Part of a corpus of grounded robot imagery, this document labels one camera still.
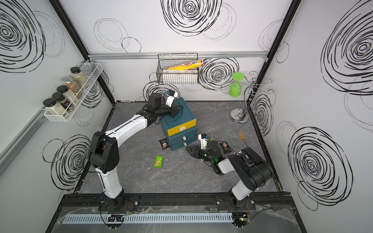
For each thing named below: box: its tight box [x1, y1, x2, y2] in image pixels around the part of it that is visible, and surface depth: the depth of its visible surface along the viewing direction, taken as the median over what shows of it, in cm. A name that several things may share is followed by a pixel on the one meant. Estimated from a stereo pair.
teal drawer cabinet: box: [160, 97, 198, 151], surface depth 84 cm
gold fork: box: [238, 130, 248, 148], surface depth 101 cm
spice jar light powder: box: [42, 98, 66, 116], surface depth 63 cm
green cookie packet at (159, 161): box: [153, 155, 165, 168], surface depth 88 cm
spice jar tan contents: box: [69, 66, 89, 89], surface depth 77 cm
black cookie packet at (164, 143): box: [158, 137, 170, 150], surface depth 96 cm
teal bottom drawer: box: [170, 135, 198, 151], surface depth 92 cm
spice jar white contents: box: [56, 85, 80, 107], surface depth 70 cm
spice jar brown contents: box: [61, 76, 83, 99], surface depth 72 cm
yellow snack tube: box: [164, 59, 205, 71], surface depth 88 cm
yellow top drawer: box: [167, 118, 197, 137], surface depth 83 cm
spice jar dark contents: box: [51, 91, 75, 113], surface depth 67 cm
